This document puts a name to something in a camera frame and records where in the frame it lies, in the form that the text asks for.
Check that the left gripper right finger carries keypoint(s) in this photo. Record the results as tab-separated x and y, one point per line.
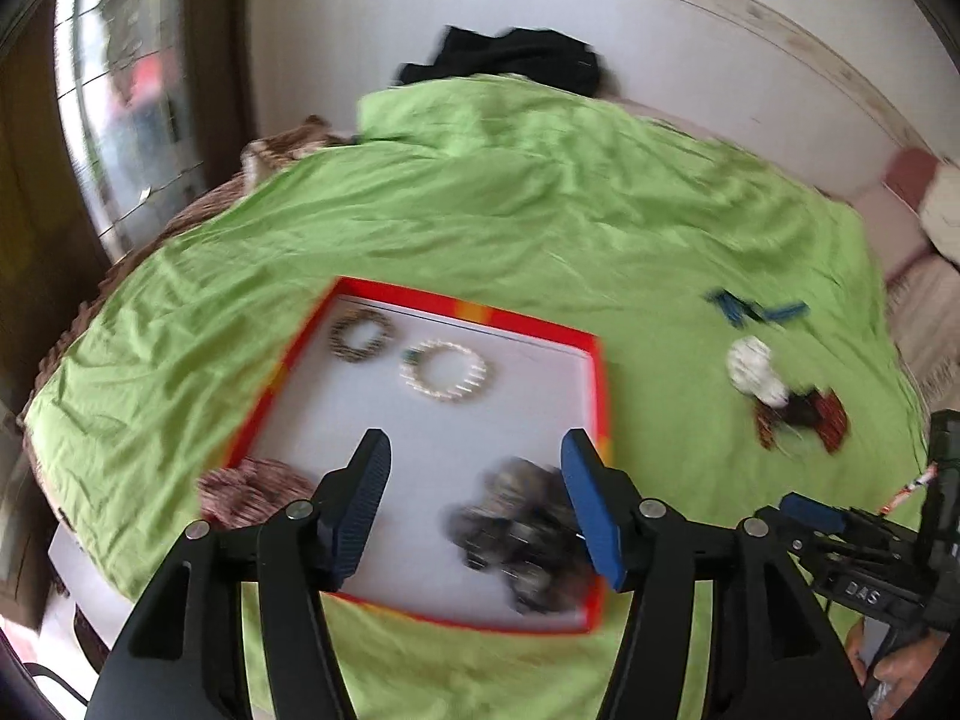
607	507

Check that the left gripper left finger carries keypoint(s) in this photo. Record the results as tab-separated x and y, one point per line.
347	502

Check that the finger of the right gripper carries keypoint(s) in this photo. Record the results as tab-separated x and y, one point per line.
809	513

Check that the dark sheer beaded scrunchie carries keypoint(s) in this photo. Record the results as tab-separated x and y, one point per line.
522	526

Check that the red white-dotted scrunchie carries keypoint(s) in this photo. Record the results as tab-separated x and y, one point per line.
821	413

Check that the red plaid scrunchie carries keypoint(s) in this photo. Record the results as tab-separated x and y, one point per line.
249	493

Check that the white dotted scrunchie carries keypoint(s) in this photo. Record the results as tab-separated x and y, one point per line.
749	364

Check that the person right hand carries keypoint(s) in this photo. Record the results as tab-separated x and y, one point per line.
904	670

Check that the brown patterned blanket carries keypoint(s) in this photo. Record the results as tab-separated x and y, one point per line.
261	159

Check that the red shallow box tray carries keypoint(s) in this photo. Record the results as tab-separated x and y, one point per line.
340	376

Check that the green bed sheet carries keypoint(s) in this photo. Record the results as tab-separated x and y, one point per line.
505	193

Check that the striped floral pillow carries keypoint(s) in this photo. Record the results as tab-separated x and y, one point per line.
922	286

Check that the white floral cloth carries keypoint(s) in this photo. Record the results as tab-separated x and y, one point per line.
939	212

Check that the stained glass window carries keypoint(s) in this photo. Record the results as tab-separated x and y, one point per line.
126	115

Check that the black cloth at wall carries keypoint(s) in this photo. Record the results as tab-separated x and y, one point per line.
542	56

